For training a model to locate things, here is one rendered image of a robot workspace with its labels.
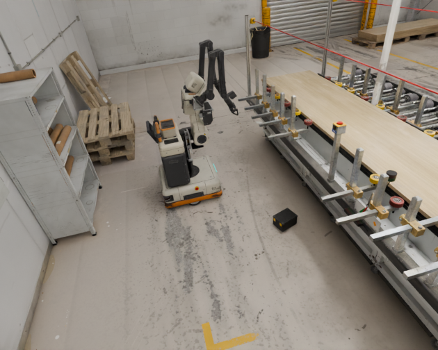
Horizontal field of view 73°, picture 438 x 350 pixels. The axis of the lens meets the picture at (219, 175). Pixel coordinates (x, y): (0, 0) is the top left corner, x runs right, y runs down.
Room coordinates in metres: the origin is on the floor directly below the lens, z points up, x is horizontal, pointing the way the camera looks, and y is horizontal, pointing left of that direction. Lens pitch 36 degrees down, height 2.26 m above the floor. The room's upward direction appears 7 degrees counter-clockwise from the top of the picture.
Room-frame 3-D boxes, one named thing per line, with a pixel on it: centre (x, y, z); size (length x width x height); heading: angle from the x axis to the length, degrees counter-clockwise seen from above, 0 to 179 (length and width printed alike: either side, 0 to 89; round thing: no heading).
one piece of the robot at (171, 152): (2.88, 0.45, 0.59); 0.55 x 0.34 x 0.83; 10
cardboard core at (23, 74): (2.81, 1.70, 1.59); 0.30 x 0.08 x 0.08; 100
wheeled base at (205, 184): (2.89, 0.36, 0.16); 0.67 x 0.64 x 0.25; 100
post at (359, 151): (1.64, -0.95, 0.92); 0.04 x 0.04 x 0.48; 10
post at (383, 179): (1.40, -1.00, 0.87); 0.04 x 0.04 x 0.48; 10
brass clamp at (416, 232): (1.13, -1.05, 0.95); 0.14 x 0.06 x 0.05; 10
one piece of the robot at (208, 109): (2.95, 0.08, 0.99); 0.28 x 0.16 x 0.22; 10
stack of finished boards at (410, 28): (8.62, -5.56, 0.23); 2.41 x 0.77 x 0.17; 102
